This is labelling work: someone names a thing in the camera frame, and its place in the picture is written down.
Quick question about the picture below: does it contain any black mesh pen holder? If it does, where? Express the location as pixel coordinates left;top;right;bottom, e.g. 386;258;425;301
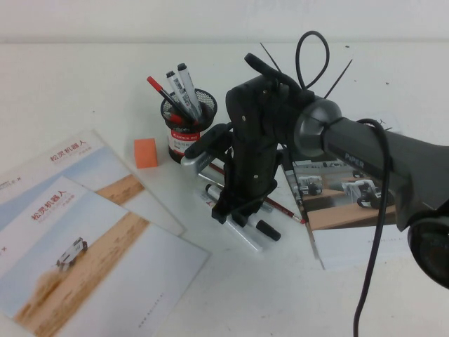
160;89;219;164

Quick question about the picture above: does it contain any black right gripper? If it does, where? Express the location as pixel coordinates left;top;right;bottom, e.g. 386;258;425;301
211;76;282;226

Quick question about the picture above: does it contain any white marker black cap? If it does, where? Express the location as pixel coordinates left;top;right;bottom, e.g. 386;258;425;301
165;70;193;110
204;183;282;243
175;62;205;123

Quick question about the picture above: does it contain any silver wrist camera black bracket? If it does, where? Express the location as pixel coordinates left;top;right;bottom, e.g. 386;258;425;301
180;123;234;176

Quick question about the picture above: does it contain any classroom photo brochure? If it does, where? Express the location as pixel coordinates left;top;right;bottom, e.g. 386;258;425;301
282;154;326;271
280;112;427;271

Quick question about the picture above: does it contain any black zip tie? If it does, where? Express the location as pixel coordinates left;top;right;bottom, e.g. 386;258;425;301
323;58;354;98
260;42;283;73

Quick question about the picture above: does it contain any orange foam block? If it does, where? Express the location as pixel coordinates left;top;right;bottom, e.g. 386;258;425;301
133;138;159;170

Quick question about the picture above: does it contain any desert photo brochure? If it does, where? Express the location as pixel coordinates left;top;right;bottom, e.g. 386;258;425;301
0;176;212;337
0;128;188;237

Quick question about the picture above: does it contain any all white paint marker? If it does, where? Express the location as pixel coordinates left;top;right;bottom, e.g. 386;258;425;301
198;192;264;252

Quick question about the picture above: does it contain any black camera cable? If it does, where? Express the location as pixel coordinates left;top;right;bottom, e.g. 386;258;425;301
244;30;393;337

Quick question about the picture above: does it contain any red and black pen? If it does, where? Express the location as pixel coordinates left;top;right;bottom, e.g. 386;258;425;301
146;77;199;124

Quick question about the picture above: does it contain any red pencil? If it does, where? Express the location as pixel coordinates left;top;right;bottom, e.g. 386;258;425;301
208;162;307;225

